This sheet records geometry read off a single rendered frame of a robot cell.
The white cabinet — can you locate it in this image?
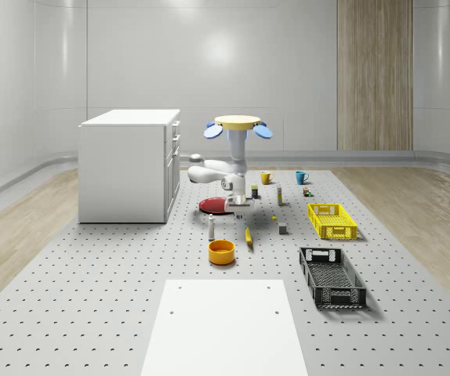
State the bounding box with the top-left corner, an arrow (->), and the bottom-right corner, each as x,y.
78,108 -> 182,225

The yellow basket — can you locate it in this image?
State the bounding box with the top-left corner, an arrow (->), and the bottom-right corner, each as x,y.
307,202 -> 359,240

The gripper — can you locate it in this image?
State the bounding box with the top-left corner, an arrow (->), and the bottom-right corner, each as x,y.
224,196 -> 256,221

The dark grey basket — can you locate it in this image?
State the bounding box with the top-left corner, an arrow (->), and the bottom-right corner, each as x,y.
298,247 -> 368,311

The yellow bowl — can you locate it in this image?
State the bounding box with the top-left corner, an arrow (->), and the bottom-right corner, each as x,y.
208,239 -> 236,266

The red plate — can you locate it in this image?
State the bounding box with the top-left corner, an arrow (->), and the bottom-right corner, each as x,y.
198,197 -> 237,217

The white board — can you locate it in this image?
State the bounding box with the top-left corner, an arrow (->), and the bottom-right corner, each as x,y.
140,278 -> 310,376

